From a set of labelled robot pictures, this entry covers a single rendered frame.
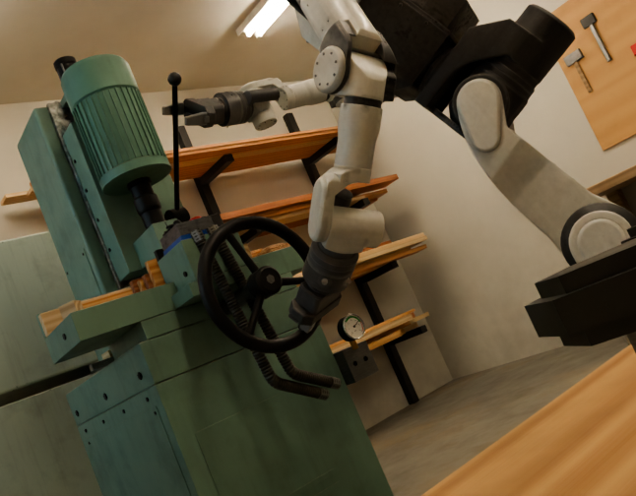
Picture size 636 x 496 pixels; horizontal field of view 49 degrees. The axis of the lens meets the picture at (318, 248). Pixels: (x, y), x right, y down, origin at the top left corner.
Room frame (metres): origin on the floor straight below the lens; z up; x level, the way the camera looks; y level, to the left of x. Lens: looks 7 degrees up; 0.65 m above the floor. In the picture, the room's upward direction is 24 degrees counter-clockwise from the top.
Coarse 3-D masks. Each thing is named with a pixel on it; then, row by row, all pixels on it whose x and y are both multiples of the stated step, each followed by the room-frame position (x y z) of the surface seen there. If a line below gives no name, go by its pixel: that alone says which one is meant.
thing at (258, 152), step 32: (288, 128) 5.26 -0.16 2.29; (192, 160) 4.15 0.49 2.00; (224, 160) 4.30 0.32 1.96; (256, 160) 4.72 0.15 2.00; (288, 160) 5.06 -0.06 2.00; (32, 192) 3.62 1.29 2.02; (352, 192) 4.87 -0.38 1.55; (384, 192) 5.25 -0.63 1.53; (288, 224) 4.75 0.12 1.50; (384, 256) 4.82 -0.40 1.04; (416, 320) 5.11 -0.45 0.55
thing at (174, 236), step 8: (208, 216) 1.50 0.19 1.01; (216, 216) 1.51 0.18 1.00; (176, 224) 1.42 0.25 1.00; (184, 224) 1.43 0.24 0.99; (192, 224) 1.44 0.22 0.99; (200, 224) 1.45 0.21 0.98; (208, 224) 1.46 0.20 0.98; (168, 232) 1.45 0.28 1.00; (176, 232) 1.43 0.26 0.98; (184, 232) 1.43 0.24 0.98; (160, 240) 1.49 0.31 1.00; (168, 240) 1.46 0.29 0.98; (176, 240) 1.43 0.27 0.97; (168, 248) 1.47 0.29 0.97
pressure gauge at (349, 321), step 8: (344, 320) 1.64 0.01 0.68; (352, 320) 1.66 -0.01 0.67; (360, 320) 1.67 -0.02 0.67; (344, 328) 1.63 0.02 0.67; (352, 328) 1.65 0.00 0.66; (360, 328) 1.66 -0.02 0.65; (344, 336) 1.64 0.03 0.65; (352, 336) 1.64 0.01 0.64; (360, 336) 1.65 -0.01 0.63; (352, 344) 1.67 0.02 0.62
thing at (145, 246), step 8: (152, 224) 1.61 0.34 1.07; (160, 224) 1.62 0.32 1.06; (168, 224) 1.63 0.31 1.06; (144, 232) 1.65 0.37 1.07; (152, 232) 1.62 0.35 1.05; (160, 232) 1.61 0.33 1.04; (136, 240) 1.69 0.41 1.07; (144, 240) 1.66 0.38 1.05; (152, 240) 1.63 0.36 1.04; (136, 248) 1.70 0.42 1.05; (144, 248) 1.67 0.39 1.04; (152, 248) 1.64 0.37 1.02; (160, 248) 1.61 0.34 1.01; (144, 256) 1.68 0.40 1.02; (152, 256) 1.65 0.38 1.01; (144, 264) 1.69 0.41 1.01
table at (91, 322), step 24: (264, 264) 1.62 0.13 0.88; (288, 264) 1.66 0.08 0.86; (168, 288) 1.47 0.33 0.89; (192, 288) 1.39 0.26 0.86; (216, 288) 1.42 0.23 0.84; (72, 312) 1.34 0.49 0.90; (96, 312) 1.36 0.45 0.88; (120, 312) 1.39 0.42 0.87; (144, 312) 1.42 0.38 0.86; (48, 336) 1.47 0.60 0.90; (72, 336) 1.36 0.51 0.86; (96, 336) 1.35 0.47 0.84; (120, 336) 1.50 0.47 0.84
